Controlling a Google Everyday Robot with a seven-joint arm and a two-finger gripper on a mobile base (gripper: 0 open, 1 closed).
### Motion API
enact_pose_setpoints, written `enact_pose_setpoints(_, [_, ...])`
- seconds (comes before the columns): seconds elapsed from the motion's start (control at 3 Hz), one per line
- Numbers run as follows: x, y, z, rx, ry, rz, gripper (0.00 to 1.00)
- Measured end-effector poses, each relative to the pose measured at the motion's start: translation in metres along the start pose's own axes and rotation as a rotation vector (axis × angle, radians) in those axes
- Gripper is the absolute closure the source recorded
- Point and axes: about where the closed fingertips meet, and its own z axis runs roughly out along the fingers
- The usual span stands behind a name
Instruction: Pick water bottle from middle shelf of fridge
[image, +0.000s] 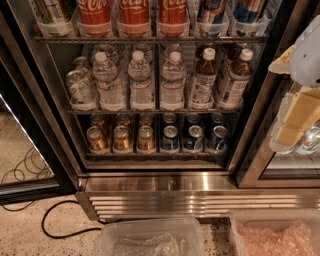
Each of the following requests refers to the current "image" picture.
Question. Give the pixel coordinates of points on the blue orange can right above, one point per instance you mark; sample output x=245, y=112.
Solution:
x=247, y=18

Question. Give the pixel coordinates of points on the gold can front left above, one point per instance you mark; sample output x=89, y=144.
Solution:
x=97, y=141

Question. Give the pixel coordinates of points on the blue orange can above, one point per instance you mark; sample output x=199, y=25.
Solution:
x=247, y=18
x=211, y=19

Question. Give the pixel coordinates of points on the gold can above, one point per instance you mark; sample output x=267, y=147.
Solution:
x=146, y=139
x=97, y=141
x=121, y=140

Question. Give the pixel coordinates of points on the clear plastic bin right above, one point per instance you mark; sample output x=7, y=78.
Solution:
x=275, y=219

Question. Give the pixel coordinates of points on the red cola can middle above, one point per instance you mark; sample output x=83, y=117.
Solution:
x=134, y=17

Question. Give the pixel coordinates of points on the silver can top left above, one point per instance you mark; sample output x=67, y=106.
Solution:
x=54, y=17

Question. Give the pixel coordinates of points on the blue can front middle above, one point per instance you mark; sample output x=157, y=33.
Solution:
x=193, y=139

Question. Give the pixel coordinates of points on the clear water bottle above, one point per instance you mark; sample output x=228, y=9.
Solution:
x=109, y=84
x=172, y=82
x=141, y=84

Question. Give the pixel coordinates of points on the black fridge door left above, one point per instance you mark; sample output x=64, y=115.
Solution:
x=32, y=118

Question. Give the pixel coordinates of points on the gold can front right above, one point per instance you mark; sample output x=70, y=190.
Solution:
x=146, y=139

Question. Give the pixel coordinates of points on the brown tea bottle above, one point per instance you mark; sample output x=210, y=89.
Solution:
x=233, y=80
x=203, y=79

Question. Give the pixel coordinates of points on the brown tea bottle right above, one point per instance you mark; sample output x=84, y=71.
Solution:
x=233, y=80

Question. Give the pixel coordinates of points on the red cola can left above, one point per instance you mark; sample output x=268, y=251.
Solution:
x=95, y=17

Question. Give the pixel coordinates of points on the blue can front left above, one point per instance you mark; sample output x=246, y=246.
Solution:
x=170, y=138

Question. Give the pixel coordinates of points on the pink bubble wrap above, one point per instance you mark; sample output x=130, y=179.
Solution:
x=295, y=240

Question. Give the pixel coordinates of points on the gold can front middle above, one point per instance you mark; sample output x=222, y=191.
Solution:
x=121, y=140

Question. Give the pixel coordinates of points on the clear plastic bin left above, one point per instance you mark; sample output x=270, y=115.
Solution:
x=181, y=228

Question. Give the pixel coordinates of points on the clear plastic bin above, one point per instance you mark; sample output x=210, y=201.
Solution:
x=275, y=219
x=181, y=228

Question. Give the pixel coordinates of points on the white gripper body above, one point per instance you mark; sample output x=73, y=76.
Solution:
x=307, y=63

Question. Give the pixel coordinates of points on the blue orange can left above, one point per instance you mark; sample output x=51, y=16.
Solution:
x=211, y=19

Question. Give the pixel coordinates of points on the blue can front right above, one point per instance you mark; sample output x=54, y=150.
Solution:
x=217, y=139

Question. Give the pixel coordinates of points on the red cola can right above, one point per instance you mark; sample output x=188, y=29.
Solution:
x=172, y=17

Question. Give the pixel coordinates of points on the glass fridge door right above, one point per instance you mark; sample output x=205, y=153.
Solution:
x=299, y=167

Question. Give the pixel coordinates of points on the silver green can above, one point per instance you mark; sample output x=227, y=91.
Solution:
x=82, y=95

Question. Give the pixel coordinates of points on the stainless steel fridge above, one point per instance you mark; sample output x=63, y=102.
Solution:
x=160, y=184

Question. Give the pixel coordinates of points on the clear bubble wrap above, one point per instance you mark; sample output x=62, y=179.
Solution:
x=162, y=245

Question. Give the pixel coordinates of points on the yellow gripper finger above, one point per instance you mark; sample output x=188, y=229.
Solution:
x=297, y=113
x=282, y=64

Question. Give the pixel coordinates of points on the red cola can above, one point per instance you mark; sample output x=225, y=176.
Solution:
x=172, y=17
x=134, y=17
x=95, y=17

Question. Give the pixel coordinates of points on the brown tea bottle left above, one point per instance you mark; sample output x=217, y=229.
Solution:
x=203, y=79

